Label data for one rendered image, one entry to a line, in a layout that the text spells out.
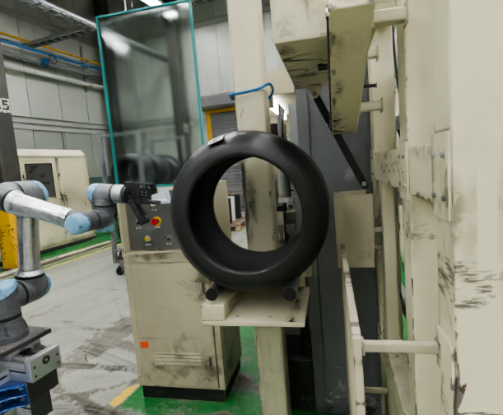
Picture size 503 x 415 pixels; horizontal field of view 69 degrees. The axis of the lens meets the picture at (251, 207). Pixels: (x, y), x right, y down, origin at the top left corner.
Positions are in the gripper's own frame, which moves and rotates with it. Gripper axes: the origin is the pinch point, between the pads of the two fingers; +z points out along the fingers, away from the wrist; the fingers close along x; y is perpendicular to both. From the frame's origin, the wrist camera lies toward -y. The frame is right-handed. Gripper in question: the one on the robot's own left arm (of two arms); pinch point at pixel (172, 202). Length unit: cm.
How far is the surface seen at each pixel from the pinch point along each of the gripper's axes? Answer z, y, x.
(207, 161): 17.7, 16.6, -12.1
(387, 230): 82, -8, 19
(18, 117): -712, 95, 664
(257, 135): 34.1, 26.0, -9.0
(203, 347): -5, -90, 55
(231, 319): 27.7, -39.2, -10.2
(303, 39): 50, 48, -37
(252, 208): 26.4, -3.8, 24.9
